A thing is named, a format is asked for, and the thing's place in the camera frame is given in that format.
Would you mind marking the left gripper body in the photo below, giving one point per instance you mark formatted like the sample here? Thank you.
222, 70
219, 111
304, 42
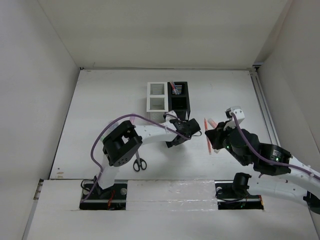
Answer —
171, 144

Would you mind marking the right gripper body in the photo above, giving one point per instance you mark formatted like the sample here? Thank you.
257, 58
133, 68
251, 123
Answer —
220, 140

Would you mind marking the pink orange highlighter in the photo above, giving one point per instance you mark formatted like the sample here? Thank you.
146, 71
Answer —
212, 123

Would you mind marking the red pen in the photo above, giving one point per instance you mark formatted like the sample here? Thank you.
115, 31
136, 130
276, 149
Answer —
171, 86

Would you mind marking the blue pen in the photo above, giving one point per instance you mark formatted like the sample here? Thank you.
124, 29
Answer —
175, 88

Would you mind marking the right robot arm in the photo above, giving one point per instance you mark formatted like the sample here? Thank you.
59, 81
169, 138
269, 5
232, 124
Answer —
297, 182

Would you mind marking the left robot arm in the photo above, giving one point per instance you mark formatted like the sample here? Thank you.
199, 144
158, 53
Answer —
122, 143

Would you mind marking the black slotted container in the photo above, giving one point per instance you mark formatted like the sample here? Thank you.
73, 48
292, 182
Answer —
179, 103

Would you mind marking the white slotted container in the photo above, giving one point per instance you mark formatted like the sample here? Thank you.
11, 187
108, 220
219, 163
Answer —
157, 101

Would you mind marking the purple highlighter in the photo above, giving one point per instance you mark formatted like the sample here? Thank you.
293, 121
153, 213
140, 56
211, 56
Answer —
132, 119

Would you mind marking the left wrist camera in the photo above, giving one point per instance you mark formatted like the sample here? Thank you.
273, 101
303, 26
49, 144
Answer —
171, 115

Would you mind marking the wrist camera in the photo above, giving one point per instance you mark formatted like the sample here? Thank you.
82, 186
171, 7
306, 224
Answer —
237, 111
171, 115

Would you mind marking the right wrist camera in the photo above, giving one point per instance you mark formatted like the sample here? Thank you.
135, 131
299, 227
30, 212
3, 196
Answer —
237, 111

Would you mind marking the black handled scissors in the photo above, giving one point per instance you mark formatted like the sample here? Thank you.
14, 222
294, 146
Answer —
139, 163

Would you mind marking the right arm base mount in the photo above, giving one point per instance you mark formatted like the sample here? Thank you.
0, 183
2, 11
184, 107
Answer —
234, 195

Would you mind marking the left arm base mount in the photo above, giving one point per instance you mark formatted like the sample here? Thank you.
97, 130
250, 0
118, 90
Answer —
113, 198

